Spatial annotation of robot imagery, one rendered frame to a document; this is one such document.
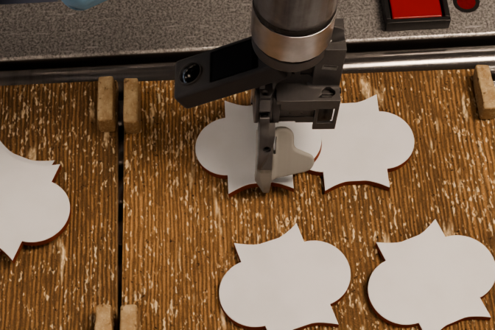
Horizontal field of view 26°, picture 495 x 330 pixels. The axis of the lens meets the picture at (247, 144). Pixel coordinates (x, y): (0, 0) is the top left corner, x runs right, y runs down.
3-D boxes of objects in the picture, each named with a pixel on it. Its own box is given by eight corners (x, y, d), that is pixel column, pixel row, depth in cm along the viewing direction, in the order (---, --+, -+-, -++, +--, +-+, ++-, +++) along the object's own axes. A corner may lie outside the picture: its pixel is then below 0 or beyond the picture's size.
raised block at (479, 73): (471, 76, 121) (475, 62, 119) (486, 76, 121) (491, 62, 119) (479, 121, 118) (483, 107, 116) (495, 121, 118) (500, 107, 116)
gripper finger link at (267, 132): (273, 178, 107) (276, 103, 102) (258, 178, 107) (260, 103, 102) (269, 151, 111) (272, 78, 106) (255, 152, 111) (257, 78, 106)
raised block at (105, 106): (100, 88, 121) (97, 74, 118) (116, 88, 121) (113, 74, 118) (99, 133, 118) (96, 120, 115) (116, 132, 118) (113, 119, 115)
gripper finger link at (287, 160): (312, 207, 111) (317, 133, 106) (255, 208, 111) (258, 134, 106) (309, 189, 114) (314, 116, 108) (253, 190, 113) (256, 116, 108)
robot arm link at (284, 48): (254, 37, 92) (250, -35, 97) (251, 68, 96) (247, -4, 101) (340, 37, 93) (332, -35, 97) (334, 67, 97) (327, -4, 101)
